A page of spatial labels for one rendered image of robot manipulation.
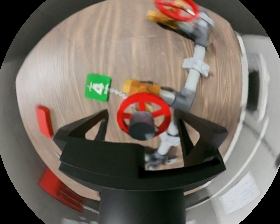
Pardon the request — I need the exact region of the grey cylinder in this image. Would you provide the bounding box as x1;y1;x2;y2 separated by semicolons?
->
128;111;155;141

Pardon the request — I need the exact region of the green tag on white chain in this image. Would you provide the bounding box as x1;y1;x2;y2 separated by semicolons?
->
85;75;127;103

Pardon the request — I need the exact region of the red rectangular block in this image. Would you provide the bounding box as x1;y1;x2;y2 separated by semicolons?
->
37;107;55;141

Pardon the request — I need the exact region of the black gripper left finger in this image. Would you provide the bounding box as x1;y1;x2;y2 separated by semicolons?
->
56;108;109;141

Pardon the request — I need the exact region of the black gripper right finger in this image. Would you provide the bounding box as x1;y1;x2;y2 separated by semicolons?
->
176;108;229;166

